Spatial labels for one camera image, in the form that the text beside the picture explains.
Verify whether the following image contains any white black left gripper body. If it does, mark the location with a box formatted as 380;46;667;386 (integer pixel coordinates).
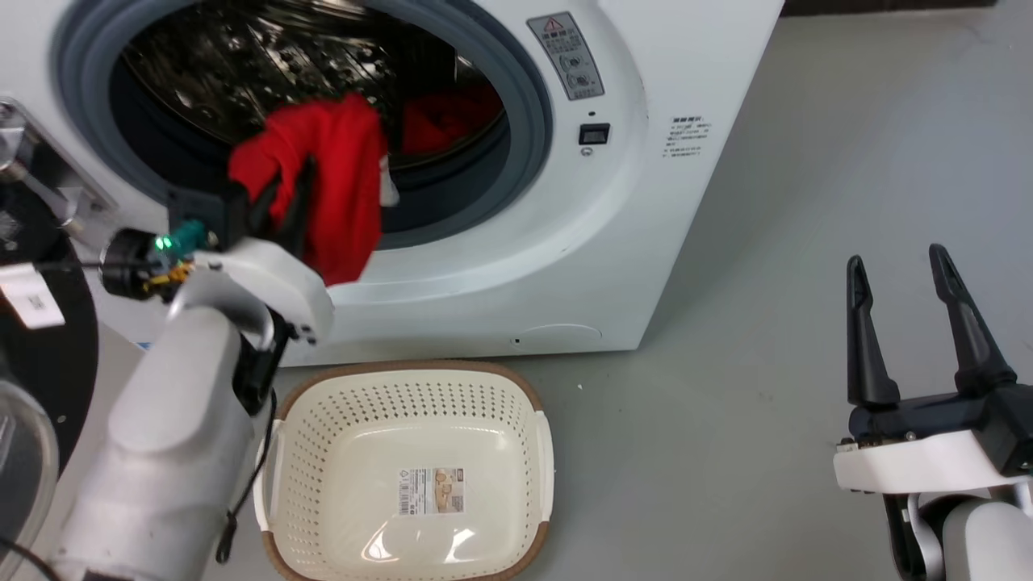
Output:
165;184;336;346

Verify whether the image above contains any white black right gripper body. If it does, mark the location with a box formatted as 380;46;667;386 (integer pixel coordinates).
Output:
834;382;1033;495

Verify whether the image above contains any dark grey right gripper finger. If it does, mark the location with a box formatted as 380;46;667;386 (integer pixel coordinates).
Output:
846;255;901;408
928;244;1018;397

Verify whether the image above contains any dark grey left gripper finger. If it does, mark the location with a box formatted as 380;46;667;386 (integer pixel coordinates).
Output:
245;179;282;240
277;156;317;261

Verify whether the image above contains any red garment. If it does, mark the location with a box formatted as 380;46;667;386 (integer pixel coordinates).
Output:
401;83;505;156
228;91;389;287

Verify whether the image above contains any steel washing machine drum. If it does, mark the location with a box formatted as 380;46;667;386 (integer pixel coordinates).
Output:
119;0;508;172

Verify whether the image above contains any black glass washing machine door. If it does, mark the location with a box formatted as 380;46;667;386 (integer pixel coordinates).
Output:
0;182;100;581

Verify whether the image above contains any cream perforated laundry basket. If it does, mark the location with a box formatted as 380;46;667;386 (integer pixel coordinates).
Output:
253;360;556;581

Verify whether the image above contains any basket product label sticker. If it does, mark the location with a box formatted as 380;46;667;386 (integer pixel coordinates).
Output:
397;467;466;517

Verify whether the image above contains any white front-load washing machine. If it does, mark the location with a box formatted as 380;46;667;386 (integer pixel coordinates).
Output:
0;0;785;368

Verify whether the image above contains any white barcode tag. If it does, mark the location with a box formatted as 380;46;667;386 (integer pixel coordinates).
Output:
0;262;66;330

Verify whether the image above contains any grey rubber door gasket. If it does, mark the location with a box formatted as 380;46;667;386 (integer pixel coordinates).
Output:
50;0;554;251

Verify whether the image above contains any grey warning sticker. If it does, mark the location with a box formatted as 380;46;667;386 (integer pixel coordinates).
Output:
527;11;605;102

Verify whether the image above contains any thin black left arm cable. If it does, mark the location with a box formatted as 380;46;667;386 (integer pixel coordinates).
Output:
214;386;280;566

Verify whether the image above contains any metal door hinge bracket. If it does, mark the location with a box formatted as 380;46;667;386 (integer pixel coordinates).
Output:
0;95;120;243

